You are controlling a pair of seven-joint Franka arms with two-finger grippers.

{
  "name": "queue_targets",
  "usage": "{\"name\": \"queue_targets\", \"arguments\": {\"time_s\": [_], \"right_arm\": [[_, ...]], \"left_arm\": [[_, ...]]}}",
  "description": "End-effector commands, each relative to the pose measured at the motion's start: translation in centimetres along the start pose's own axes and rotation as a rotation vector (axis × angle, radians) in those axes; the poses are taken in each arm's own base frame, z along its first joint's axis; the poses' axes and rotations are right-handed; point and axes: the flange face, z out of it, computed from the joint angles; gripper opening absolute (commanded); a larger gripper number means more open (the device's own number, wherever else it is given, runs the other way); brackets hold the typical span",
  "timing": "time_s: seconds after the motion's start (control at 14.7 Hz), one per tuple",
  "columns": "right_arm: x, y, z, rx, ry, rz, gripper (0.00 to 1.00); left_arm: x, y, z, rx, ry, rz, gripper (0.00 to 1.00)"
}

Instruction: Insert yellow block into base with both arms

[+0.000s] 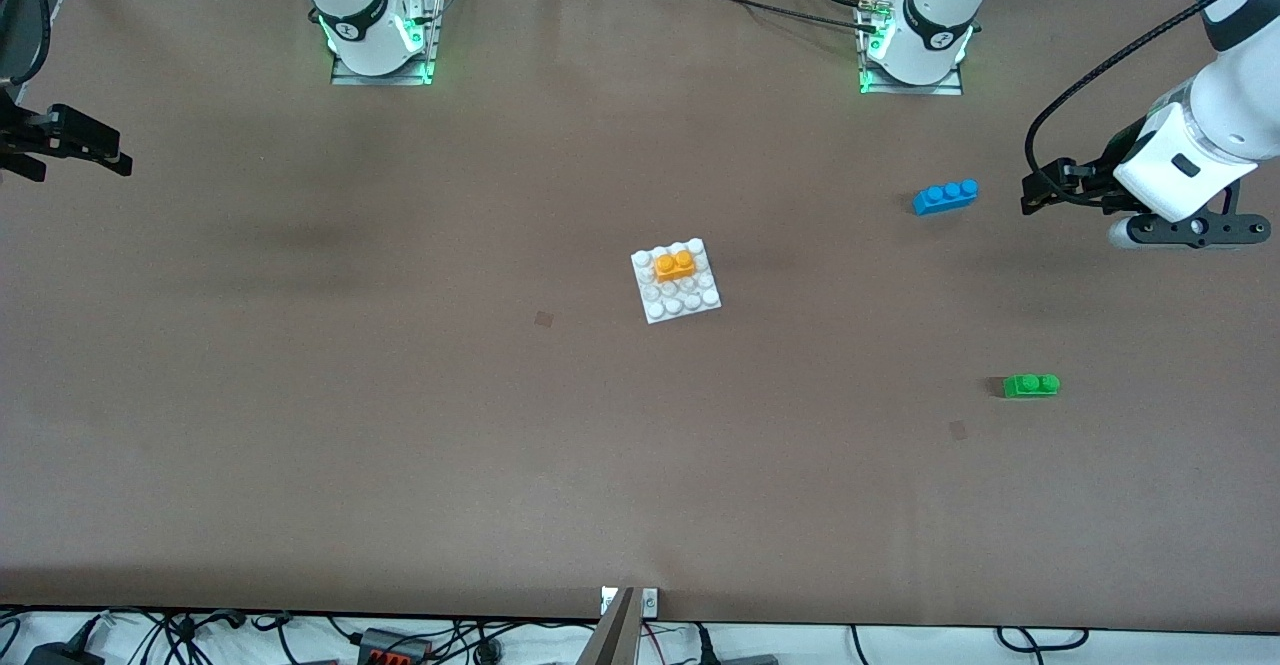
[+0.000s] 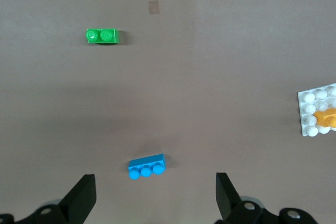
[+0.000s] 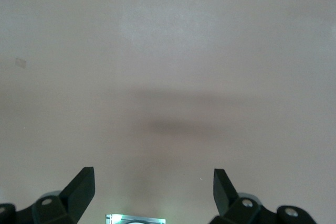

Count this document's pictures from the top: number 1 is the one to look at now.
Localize white edge bracket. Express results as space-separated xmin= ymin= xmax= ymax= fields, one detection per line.
xmin=600 ymin=587 xmax=659 ymax=618

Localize white studded base plate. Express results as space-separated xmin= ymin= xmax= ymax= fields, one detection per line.
xmin=630 ymin=238 xmax=723 ymax=326

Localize black looped cable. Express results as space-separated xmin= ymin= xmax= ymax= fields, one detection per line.
xmin=995 ymin=627 xmax=1091 ymax=654

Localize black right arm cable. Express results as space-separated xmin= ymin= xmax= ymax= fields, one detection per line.
xmin=0 ymin=0 xmax=51 ymax=88

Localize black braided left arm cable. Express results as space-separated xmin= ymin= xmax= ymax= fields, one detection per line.
xmin=1025 ymin=0 xmax=1280 ymax=208

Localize black box orange connectors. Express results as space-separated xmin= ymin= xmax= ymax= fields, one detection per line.
xmin=357 ymin=628 xmax=433 ymax=665

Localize long black table cable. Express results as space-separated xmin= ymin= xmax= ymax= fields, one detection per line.
xmin=640 ymin=0 xmax=886 ymax=36

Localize grey angled post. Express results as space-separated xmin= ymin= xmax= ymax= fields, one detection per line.
xmin=575 ymin=587 xmax=641 ymax=665

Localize black power adapter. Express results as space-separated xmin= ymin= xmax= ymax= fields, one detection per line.
xmin=25 ymin=643 xmax=106 ymax=665

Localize blue three-stud block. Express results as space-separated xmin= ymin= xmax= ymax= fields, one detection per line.
xmin=912 ymin=179 xmax=981 ymax=217

